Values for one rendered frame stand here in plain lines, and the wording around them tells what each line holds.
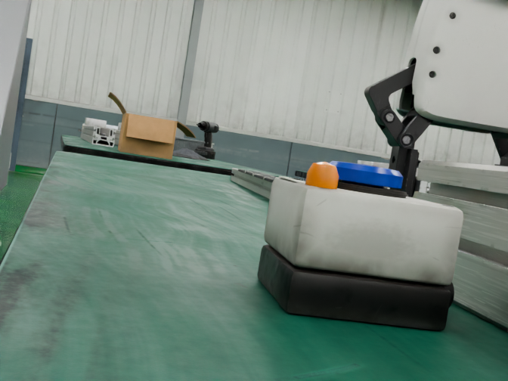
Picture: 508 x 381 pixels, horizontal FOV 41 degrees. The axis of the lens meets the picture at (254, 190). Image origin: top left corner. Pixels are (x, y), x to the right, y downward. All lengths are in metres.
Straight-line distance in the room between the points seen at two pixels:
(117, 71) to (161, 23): 1.08
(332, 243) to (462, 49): 0.26
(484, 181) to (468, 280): 0.06
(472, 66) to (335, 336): 0.30
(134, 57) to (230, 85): 1.66
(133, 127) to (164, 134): 0.12
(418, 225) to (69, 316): 0.16
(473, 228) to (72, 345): 0.26
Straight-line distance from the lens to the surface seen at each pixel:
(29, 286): 0.31
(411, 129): 0.53
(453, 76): 0.54
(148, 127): 2.66
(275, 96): 12.01
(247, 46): 11.92
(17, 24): 0.68
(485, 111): 0.55
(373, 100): 0.53
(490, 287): 0.39
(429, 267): 0.33
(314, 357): 0.26
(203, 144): 4.10
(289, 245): 0.32
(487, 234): 0.40
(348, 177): 0.34
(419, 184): 1.53
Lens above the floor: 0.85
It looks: 3 degrees down
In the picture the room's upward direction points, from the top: 9 degrees clockwise
